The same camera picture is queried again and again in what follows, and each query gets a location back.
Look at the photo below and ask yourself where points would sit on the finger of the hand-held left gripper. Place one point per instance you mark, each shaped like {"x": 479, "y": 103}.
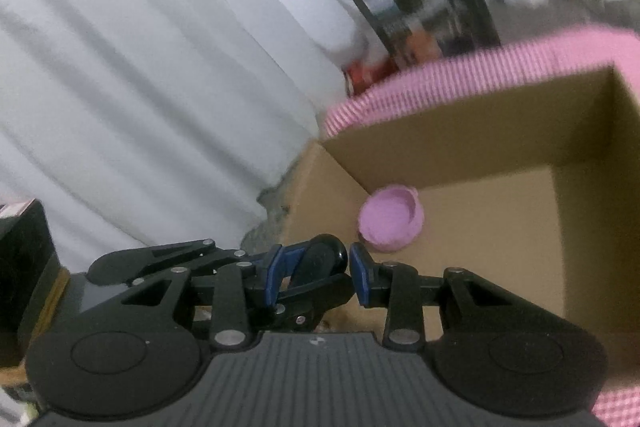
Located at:
{"x": 160, "y": 254}
{"x": 312, "y": 294}

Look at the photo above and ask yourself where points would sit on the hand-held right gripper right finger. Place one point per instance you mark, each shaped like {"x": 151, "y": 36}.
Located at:
{"x": 361, "y": 277}

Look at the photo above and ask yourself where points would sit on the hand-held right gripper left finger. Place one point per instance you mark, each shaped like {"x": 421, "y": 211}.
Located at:
{"x": 271, "y": 279}

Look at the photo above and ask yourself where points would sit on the black round object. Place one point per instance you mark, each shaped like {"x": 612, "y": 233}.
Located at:
{"x": 320, "y": 259}

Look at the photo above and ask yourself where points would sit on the pink round jar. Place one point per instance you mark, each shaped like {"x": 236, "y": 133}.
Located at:
{"x": 390, "y": 219}

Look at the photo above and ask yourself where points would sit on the brown cardboard box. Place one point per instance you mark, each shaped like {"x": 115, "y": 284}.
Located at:
{"x": 475, "y": 187}

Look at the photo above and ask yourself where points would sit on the black box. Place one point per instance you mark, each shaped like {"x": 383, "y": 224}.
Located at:
{"x": 25, "y": 267}

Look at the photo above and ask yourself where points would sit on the white curtain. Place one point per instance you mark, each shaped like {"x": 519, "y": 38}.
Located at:
{"x": 150, "y": 82}

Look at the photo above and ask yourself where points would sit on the red bag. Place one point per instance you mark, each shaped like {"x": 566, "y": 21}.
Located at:
{"x": 365, "y": 77}

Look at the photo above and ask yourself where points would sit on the pink checkered cloth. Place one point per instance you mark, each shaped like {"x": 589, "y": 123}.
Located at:
{"x": 450, "y": 79}

